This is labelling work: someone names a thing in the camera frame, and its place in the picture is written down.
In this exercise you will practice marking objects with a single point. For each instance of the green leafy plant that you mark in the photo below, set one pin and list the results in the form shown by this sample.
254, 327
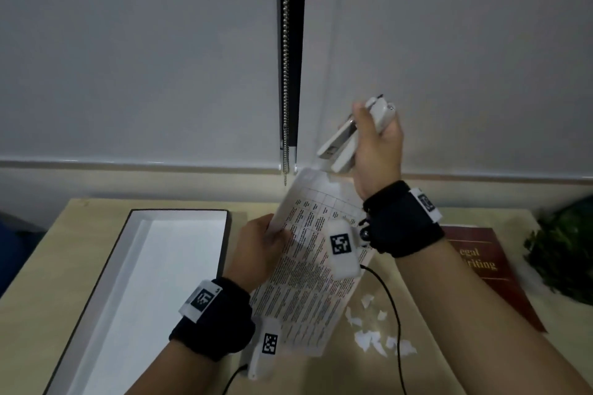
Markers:
563, 251

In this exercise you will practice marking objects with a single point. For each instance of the pile of white paper scraps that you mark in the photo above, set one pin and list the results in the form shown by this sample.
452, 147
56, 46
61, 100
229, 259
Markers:
370, 339

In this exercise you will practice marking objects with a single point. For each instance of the black right wristband with marker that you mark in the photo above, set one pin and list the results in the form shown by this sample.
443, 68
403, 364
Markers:
398, 223

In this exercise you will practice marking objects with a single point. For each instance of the dark red book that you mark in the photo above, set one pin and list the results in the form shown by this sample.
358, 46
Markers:
495, 279

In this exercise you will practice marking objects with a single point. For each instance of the person's right thumb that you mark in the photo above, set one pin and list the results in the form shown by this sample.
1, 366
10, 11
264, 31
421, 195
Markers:
361, 118

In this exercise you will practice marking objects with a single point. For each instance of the white box lid black edge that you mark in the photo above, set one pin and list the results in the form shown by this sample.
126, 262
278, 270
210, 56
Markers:
148, 297

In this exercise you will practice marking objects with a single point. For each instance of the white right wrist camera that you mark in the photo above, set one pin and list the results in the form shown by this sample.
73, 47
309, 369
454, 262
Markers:
343, 249

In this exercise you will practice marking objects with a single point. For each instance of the black left wristband with marker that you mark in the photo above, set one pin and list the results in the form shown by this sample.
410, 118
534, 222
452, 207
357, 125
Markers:
222, 320

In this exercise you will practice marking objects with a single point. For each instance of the printed paper sheet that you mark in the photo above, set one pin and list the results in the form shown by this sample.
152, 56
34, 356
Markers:
303, 279

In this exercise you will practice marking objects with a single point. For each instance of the blue chair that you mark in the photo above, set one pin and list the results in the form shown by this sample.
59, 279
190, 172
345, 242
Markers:
16, 256

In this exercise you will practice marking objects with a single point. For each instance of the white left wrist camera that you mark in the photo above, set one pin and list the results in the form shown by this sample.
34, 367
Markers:
264, 353

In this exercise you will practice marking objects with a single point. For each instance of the white stapler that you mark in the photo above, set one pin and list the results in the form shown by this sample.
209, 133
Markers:
340, 144

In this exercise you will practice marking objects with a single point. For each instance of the person's right hand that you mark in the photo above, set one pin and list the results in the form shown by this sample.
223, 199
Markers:
377, 158

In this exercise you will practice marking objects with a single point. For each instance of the person's left forearm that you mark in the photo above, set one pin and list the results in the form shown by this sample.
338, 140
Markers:
180, 374

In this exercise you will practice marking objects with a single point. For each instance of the white roller blind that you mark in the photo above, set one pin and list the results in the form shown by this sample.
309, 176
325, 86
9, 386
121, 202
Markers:
463, 38
139, 52

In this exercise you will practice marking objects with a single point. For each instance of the person's left thumb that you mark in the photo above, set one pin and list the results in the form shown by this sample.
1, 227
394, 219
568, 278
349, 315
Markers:
279, 238

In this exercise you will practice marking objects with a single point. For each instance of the black wristband with marker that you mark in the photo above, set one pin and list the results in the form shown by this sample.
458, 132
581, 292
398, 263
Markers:
398, 223
222, 320

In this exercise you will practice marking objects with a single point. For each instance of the person's right forearm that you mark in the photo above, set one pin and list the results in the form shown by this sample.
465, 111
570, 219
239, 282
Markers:
472, 330

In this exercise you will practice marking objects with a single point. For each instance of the person's left hand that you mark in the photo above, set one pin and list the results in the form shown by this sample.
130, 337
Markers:
248, 253

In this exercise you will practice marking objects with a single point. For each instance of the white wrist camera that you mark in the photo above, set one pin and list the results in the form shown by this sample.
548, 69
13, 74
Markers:
264, 353
343, 249

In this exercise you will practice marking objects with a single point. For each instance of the black window frame strip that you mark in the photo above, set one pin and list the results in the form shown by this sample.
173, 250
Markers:
299, 38

